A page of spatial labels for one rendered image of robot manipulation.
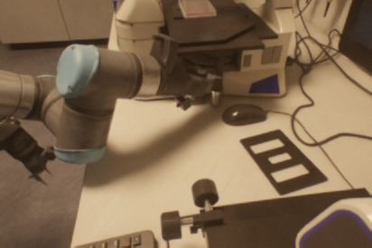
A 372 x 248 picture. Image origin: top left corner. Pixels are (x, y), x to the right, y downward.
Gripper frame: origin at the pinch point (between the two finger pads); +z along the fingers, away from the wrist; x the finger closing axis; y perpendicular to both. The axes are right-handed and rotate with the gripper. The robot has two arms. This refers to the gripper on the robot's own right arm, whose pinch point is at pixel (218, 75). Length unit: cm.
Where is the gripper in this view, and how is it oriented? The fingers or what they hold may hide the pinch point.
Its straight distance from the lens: 71.2
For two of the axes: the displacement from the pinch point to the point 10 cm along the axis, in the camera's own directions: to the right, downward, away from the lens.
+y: -3.3, 8.8, 3.5
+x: 5.9, 4.8, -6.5
